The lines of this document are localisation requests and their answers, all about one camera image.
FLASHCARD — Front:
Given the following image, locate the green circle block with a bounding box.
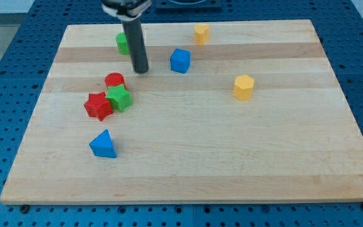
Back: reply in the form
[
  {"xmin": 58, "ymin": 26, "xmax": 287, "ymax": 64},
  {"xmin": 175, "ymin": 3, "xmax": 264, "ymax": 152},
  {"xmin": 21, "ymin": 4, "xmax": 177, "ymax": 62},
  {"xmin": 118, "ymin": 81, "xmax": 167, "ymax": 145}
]
[{"xmin": 115, "ymin": 32, "xmax": 130, "ymax": 55}]

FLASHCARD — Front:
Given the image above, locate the blue triangle block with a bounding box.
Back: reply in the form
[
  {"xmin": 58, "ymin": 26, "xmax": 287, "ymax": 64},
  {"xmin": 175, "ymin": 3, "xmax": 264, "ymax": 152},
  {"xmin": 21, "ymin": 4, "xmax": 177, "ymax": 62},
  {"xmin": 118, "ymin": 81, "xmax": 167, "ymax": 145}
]
[{"xmin": 89, "ymin": 129, "xmax": 117, "ymax": 158}]

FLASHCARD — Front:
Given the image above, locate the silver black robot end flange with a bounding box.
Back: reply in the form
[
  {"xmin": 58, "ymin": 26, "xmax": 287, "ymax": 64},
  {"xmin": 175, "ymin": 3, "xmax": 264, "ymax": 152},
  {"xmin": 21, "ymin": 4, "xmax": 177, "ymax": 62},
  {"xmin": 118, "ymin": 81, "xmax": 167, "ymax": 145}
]
[{"xmin": 101, "ymin": 0, "xmax": 152, "ymax": 21}]

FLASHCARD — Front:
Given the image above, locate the blue cube block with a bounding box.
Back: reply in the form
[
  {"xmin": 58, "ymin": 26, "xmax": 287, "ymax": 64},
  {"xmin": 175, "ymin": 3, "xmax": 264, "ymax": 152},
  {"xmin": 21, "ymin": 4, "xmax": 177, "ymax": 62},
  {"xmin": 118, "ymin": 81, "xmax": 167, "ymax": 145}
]
[{"xmin": 170, "ymin": 49, "xmax": 191, "ymax": 74}]

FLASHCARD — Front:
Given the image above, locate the green star block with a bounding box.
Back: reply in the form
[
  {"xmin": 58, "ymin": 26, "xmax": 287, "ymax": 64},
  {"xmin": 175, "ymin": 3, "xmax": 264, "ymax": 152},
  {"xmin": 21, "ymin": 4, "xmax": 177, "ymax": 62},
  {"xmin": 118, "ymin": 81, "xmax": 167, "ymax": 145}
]
[{"xmin": 106, "ymin": 84, "xmax": 132, "ymax": 112}]

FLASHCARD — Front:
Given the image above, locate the yellow heart block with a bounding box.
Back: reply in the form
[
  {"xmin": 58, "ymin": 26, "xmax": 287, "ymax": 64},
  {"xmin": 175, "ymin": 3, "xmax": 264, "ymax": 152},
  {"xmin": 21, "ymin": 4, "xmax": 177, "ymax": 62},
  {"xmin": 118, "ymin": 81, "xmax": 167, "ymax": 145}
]
[{"xmin": 193, "ymin": 23, "xmax": 210, "ymax": 46}]

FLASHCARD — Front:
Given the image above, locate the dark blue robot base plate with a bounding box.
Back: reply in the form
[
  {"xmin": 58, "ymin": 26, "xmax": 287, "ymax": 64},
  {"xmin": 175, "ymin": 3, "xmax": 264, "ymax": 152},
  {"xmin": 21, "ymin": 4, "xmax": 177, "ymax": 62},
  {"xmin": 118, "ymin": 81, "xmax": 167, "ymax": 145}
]
[{"xmin": 153, "ymin": 0, "xmax": 222, "ymax": 10}]

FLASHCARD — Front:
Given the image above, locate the red circle block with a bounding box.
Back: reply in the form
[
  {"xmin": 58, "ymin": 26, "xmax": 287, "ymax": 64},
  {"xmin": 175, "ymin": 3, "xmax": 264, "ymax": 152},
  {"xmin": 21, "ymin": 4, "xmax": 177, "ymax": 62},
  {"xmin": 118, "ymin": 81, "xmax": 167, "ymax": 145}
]
[{"xmin": 104, "ymin": 72, "xmax": 127, "ymax": 88}]

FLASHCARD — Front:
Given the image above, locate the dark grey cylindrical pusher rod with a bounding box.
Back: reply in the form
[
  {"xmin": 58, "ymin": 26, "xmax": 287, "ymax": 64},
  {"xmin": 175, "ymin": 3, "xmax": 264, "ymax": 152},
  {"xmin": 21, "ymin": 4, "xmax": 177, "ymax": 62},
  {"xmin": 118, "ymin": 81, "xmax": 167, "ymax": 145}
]
[{"xmin": 122, "ymin": 19, "xmax": 149, "ymax": 74}]

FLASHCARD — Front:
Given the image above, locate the red star block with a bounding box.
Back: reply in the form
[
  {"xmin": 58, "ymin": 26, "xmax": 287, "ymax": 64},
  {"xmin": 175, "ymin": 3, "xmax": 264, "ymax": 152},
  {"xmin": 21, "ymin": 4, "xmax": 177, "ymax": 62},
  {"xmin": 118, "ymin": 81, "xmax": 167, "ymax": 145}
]
[{"xmin": 84, "ymin": 91, "xmax": 113, "ymax": 121}]

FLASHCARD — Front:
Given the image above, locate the yellow hexagon block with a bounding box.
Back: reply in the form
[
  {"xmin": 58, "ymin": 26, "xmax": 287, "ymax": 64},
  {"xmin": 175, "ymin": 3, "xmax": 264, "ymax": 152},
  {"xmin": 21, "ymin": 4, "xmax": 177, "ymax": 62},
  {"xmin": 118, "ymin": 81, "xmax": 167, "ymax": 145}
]
[{"xmin": 233, "ymin": 74, "xmax": 255, "ymax": 100}]

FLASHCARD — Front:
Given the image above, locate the light wooden board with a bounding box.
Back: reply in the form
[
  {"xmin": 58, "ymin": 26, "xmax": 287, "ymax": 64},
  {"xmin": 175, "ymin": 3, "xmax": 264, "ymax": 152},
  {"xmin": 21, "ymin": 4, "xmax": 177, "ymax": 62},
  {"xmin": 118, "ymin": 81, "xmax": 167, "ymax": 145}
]
[{"xmin": 0, "ymin": 20, "xmax": 363, "ymax": 205}]

